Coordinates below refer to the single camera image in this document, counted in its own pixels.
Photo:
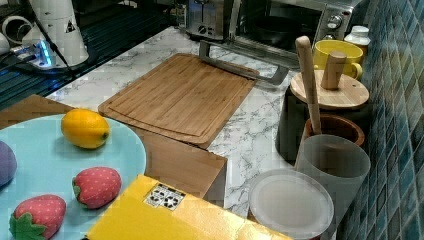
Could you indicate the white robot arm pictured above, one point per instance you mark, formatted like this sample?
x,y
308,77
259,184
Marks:
x,y
54,40

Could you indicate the stainless steel toaster oven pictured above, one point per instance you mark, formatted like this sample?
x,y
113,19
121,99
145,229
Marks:
x,y
267,29

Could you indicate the bamboo cutting board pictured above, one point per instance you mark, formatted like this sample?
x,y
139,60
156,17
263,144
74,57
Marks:
x,y
183,98

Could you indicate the silver two-slot toaster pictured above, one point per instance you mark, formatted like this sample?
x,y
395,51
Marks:
x,y
208,18

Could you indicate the yellow cereal box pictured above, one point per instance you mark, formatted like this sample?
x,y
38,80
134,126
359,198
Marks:
x,y
151,210

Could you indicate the jar with white plastic lid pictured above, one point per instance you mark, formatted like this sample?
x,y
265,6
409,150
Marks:
x,y
291,203

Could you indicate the wooden pestle stick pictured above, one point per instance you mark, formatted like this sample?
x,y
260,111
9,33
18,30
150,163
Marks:
x,y
304,53

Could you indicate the brown ceramic cup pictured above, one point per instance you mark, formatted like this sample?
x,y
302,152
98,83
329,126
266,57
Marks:
x,y
342,127

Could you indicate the yellow lemon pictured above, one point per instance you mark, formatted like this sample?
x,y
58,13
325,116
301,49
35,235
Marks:
x,y
85,128

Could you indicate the yellow mug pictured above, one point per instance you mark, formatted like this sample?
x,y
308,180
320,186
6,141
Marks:
x,y
352,54

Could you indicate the black canister with wooden lid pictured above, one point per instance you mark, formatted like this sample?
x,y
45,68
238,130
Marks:
x,y
293,118

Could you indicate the frosted plastic cup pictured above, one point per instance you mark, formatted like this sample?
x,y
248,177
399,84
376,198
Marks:
x,y
339,165

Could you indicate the white-capped spice bottle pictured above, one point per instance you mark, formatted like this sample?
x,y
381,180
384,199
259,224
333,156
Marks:
x,y
359,36

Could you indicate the light blue plate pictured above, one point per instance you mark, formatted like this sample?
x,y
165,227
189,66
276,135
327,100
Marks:
x,y
47,163

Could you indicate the red toy strawberry with leaf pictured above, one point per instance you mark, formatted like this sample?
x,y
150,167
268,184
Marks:
x,y
37,218

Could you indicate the purple toy fruit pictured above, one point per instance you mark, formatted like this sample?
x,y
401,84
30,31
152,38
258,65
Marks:
x,y
8,163

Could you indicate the wooden box with black handle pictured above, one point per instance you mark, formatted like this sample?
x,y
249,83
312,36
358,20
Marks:
x,y
193,170

